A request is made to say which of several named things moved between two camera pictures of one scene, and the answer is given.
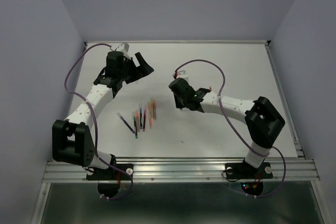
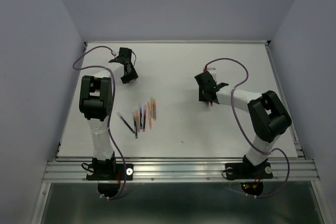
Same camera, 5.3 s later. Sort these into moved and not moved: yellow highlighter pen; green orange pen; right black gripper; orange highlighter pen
Moved: right black gripper
Not moved: green orange pen; yellow highlighter pen; orange highlighter pen
